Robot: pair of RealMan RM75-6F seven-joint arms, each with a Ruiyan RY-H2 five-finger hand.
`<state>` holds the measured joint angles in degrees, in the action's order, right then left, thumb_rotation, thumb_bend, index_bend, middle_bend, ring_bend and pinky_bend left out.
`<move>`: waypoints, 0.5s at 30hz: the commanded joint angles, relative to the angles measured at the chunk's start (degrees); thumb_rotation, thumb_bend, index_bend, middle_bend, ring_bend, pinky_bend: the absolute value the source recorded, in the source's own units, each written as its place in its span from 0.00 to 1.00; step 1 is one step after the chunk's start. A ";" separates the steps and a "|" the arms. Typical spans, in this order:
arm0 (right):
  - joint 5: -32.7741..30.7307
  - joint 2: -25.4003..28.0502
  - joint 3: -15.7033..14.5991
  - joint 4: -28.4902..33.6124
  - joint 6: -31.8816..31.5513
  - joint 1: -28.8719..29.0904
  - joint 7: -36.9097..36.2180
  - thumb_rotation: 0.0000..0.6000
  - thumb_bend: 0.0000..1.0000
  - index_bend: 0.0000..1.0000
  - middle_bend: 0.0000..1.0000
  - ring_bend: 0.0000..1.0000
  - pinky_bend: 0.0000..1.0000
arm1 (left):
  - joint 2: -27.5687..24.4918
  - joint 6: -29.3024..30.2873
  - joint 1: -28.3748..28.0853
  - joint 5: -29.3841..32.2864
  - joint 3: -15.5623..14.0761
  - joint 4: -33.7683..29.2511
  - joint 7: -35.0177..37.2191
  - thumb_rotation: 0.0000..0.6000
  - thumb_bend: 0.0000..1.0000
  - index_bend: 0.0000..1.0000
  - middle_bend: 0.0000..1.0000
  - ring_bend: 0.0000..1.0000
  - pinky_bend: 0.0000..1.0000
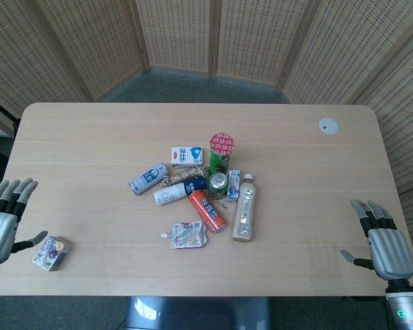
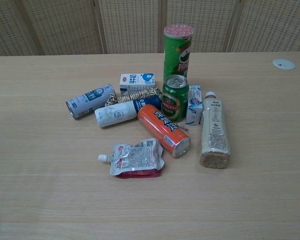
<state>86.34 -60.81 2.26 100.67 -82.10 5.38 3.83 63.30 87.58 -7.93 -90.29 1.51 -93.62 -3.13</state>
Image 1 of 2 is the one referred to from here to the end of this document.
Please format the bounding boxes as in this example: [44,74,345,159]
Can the white blue milk carton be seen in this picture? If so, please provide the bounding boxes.
[171,146,204,168]

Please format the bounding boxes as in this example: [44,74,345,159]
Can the blue white drink can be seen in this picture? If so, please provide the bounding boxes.
[128,162,169,197]

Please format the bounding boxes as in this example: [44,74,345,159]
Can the orange drink can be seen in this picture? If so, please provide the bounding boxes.
[187,189,227,234]

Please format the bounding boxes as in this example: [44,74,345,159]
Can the green chips can red lid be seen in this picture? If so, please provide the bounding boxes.
[209,133,236,176]

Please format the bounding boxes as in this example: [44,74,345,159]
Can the green soda can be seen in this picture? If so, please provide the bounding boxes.
[206,172,230,201]

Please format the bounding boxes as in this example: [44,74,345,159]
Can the white bottle dark blue label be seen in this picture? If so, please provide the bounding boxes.
[153,177,208,206]

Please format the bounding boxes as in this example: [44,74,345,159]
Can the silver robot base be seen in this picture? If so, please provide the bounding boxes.
[123,296,273,330]

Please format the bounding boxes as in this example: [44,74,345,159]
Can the small purple juice carton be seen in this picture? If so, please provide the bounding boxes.
[31,235,72,272]

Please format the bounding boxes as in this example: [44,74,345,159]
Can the white table cable grommet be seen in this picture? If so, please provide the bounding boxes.
[318,117,340,135]

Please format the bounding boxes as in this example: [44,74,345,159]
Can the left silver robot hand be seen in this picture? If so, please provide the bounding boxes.
[0,177,49,266]

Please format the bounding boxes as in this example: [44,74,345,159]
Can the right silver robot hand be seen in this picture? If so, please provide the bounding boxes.
[340,199,413,280]

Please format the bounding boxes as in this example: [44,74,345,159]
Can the silver spouted pouch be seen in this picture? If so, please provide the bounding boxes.
[160,220,208,250]

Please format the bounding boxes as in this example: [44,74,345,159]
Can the small white blue drink carton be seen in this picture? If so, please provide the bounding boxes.
[225,168,242,203]

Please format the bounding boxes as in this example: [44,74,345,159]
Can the woven bamboo folding screen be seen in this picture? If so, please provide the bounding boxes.
[0,0,413,276]

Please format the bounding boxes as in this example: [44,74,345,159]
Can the beige milk tea bottle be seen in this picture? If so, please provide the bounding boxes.
[231,173,257,244]

